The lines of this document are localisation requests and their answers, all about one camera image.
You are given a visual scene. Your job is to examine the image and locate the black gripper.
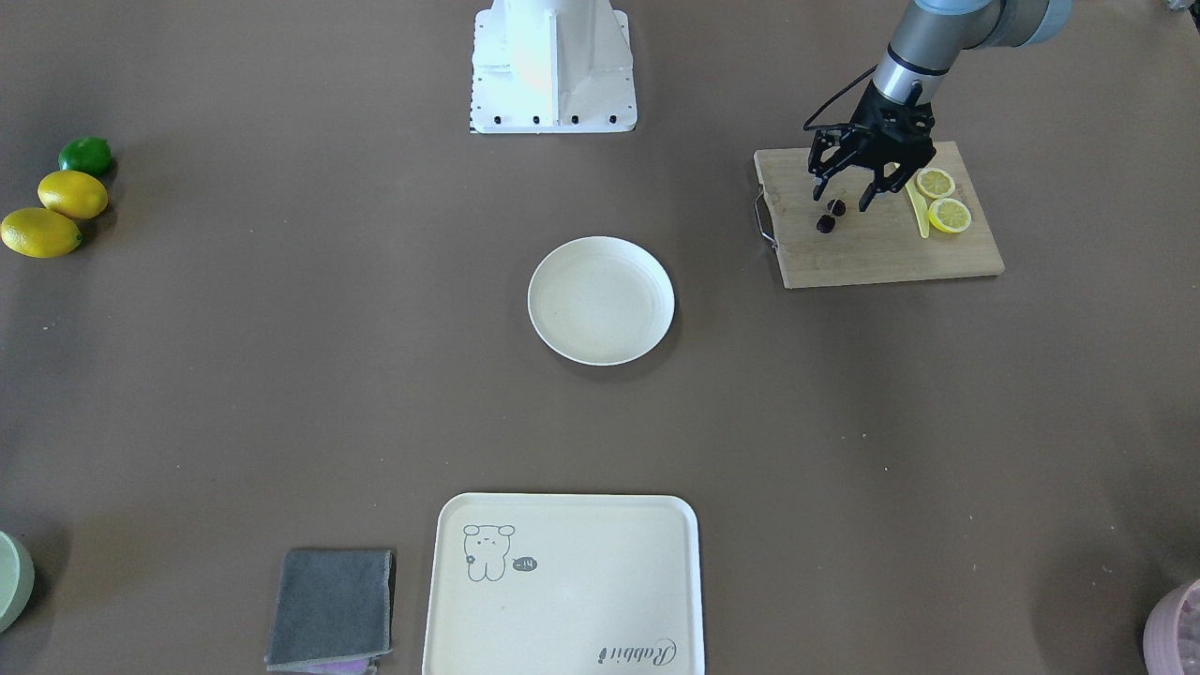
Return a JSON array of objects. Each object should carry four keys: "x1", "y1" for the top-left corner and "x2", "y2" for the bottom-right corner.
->
[{"x1": 808, "y1": 80, "x2": 936, "y2": 213}]

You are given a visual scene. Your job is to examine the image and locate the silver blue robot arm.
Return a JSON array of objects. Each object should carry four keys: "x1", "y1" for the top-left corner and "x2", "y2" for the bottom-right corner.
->
[{"x1": 804, "y1": 1, "x2": 1073, "y2": 211}]

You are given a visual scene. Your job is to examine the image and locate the cream rectangular tray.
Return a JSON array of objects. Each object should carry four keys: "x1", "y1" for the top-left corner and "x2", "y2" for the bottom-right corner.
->
[{"x1": 424, "y1": 492, "x2": 706, "y2": 674}]

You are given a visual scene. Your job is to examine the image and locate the yellow lemon peel strip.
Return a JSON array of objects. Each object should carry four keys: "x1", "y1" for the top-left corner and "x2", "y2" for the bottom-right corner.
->
[{"x1": 905, "y1": 178, "x2": 930, "y2": 239}]

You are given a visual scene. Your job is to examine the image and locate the lemon slice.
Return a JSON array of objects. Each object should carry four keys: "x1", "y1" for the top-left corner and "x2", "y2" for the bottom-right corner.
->
[
  {"x1": 914, "y1": 167, "x2": 956, "y2": 201},
  {"x1": 926, "y1": 197, "x2": 973, "y2": 234}
]

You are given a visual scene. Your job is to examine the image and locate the wooden cutting board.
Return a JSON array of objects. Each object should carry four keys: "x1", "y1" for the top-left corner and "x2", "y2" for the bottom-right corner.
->
[{"x1": 752, "y1": 141, "x2": 1006, "y2": 288}]

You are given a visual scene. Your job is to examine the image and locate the round white plate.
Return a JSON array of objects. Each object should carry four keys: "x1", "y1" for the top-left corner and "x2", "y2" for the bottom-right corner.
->
[{"x1": 527, "y1": 235, "x2": 676, "y2": 368}]

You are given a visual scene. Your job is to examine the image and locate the pink bowl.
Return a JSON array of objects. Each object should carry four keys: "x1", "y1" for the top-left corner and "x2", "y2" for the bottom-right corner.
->
[{"x1": 1142, "y1": 580, "x2": 1199, "y2": 674}]

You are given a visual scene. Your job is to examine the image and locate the grey folded cloth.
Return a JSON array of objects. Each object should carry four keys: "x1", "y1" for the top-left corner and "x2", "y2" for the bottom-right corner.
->
[{"x1": 264, "y1": 548, "x2": 394, "y2": 674}]

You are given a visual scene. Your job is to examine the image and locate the green lime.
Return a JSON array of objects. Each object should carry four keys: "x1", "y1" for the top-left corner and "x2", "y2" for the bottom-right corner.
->
[{"x1": 56, "y1": 136, "x2": 114, "y2": 178}]

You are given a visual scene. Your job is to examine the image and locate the yellow lemon near lime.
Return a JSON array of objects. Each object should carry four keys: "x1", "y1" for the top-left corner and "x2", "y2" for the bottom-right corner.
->
[{"x1": 36, "y1": 171, "x2": 109, "y2": 219}]

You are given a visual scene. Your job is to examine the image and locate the yellow lemon outer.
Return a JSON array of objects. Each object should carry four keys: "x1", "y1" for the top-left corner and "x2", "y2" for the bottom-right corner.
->
[{"x1": 1, "y1": 208, "x2": 84, "y2": 258}]

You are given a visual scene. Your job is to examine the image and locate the mint green bowl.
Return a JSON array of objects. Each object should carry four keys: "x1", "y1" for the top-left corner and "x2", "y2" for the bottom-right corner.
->
[{"x1": 0, "y1": 532, "x2": 36, "y2": 632}]

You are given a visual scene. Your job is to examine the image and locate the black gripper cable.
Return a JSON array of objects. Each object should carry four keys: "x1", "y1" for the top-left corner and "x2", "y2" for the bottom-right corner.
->
[{"x1": 802, "y1": 64, "x2": 880, "y2": 132}]

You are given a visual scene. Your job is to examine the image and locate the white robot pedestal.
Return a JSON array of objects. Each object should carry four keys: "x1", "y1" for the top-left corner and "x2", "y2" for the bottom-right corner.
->
[{"x1": 469, "y1": 1, "x2": 638, "y2": 135}]

